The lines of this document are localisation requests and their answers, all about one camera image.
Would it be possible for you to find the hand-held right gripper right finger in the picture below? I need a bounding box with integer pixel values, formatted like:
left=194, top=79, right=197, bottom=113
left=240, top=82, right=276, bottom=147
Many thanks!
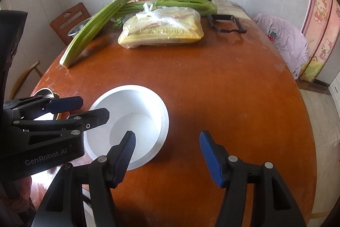
left=199, top=130, right=306, bottom=227

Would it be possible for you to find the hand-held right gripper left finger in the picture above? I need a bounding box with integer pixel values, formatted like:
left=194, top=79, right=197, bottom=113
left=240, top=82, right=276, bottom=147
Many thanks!
left=33, top=130, right=137, bottom=227

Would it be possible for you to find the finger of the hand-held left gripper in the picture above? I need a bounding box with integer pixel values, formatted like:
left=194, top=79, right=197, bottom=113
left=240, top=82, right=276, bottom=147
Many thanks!
left=13, top=108, right=110, bottom=137
left=3, top=96, right=84, bottom=121

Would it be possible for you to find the white bowl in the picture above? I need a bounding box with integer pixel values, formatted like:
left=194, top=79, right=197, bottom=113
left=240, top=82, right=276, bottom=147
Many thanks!
left=84, top=85, right=170, bottom=171

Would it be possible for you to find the steel plate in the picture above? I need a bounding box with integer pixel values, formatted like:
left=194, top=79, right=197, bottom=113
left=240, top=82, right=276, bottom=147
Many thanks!
left=33, top=87, right=63, bottom=121

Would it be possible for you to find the curved-back wooden chair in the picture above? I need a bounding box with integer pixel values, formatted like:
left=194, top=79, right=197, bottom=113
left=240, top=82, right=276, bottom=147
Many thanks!
left=9, top=60, right=44, bottom=100

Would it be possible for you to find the steel bowl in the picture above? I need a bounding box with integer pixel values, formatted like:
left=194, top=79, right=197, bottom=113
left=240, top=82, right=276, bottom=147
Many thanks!
left=67, top=17, right=93, bottom=37

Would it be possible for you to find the thick celery bunch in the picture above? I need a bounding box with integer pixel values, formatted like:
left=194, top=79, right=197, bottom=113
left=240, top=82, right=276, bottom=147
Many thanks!
left=59, top=0, right=147, bottom=68

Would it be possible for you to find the slatted wooden chair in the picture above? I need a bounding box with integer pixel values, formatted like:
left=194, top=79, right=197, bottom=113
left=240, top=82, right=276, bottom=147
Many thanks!
left=50, top=2, right=92, bottom=47

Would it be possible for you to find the bag of yellow corn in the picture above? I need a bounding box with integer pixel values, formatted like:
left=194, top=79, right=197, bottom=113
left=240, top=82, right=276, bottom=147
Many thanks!
left=118, top=2, right=205, bottom=49

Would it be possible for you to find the pink garment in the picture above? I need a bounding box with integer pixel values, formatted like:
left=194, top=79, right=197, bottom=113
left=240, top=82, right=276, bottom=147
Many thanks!
left=254, top=13, right=310, bottom=80

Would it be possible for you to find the thin celery bunch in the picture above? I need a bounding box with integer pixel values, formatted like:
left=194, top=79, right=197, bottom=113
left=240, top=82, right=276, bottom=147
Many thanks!
left=114, top=0, right=218, bottom=20

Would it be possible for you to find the cartoon printed cabinet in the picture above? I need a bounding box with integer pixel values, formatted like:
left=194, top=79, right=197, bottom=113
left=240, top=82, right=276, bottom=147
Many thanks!
left=297, top=0, right=340, bottom=84

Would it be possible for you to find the black plastic frame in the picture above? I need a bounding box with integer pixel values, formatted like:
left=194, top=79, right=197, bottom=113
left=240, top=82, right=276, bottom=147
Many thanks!
left=207, top=14, right=247, bottom=34

